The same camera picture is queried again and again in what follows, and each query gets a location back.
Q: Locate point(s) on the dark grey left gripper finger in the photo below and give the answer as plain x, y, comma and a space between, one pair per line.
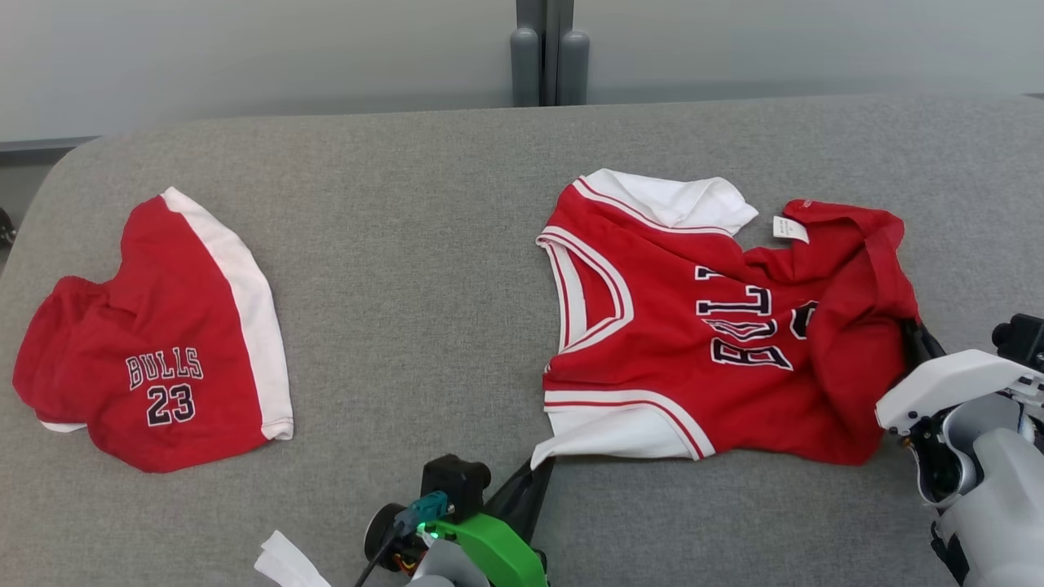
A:
534, 505
514, 497

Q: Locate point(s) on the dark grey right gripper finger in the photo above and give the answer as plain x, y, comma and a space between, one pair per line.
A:
932, 346
915, 346

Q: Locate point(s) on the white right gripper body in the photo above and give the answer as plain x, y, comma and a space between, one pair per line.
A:
946, 379

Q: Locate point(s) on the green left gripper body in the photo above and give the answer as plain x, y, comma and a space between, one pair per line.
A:
497, 550

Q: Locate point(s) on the red Bulls jersey top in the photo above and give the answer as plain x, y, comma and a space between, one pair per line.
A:
669, 334

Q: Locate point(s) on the red shorts with white stripe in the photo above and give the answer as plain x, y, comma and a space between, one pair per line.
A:
163, 318

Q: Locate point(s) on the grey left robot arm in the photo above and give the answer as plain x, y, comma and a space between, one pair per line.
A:
444, 568

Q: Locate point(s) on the white crumpled cloth piece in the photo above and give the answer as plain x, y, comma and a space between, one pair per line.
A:
285, 562

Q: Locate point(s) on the grey fabric sofa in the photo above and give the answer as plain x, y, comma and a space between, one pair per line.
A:
408, 285

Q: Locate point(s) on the black left wrist camera unit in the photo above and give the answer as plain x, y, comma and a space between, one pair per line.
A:
453, 481

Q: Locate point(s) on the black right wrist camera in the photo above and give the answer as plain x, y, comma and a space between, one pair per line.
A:
1019, 338

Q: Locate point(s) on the grey rounded post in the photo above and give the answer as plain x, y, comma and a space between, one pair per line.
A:
525, 69
574, 72

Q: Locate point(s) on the grey vertical door frame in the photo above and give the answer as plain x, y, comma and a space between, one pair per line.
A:
545, 41

